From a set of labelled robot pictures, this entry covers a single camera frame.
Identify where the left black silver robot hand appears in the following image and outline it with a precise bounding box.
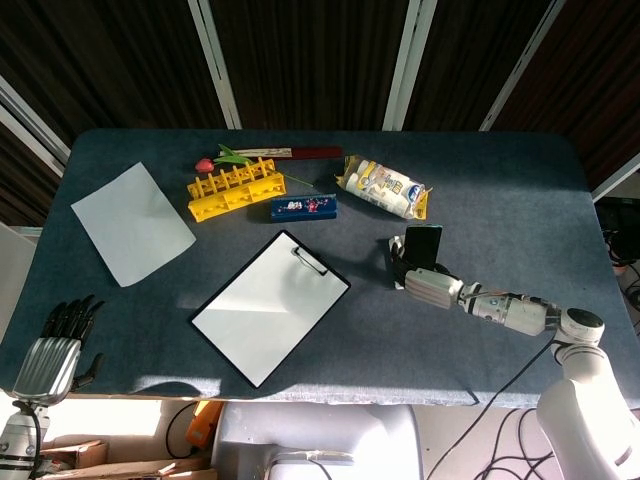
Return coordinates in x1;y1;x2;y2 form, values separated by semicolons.
12;294;106;406

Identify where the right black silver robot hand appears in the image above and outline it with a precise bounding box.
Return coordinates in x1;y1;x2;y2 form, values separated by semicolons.
389;235;466;311

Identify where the black smartphone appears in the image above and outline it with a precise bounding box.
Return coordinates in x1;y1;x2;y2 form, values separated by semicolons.
403;224;444;269

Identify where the white phone stand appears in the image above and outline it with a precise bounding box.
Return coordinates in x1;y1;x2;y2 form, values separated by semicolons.
387;235;407;290

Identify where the blue table cloth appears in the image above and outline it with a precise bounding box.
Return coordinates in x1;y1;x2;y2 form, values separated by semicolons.
0;128;640;409

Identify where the yellow white snack package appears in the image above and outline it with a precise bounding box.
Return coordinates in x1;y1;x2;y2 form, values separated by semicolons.
333;154;434;221

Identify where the brown cardboard box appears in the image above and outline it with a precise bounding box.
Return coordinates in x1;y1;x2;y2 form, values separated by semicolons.
24;438;219;480

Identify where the blue printed pencil case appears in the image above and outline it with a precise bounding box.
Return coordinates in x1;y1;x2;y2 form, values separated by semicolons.
269;192;339;223

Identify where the white clipboard black clip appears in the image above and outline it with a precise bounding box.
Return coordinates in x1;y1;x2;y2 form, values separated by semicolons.
189;229;351;390

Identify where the orange tool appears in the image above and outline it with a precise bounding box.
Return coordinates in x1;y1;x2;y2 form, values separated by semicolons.
185;401;224;449

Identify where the pale blue paper sheet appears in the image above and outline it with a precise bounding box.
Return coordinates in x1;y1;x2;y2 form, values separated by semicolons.
70;161;197;289

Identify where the red beige folded fan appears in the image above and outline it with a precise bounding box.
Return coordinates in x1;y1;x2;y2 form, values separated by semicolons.
233;145;345;161

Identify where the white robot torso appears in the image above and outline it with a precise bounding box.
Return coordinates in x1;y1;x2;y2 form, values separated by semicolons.
212;402;424;480

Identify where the black equipment box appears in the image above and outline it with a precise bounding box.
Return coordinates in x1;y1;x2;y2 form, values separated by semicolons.
597;197;640;266

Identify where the yellow plastic rack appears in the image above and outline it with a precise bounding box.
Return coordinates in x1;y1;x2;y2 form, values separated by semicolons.
186;156;290;224

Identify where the red tulip green stem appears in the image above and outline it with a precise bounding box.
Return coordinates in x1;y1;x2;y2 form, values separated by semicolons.
194;143;315;189

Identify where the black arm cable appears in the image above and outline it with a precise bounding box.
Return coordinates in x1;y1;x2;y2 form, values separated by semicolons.
425;335;559;480

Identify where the thin black looped cable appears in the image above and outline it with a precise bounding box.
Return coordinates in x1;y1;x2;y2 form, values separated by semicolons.
165;402;201;459

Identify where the black floor cable bundle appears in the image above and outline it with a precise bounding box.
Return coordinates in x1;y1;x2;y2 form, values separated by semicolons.
474;407;556;480

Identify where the white frame post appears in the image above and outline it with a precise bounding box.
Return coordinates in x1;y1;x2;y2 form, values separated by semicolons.
0;74;71;166
382;0;436;132
592;152;640;204
479;0;566;132
188;0;243;130

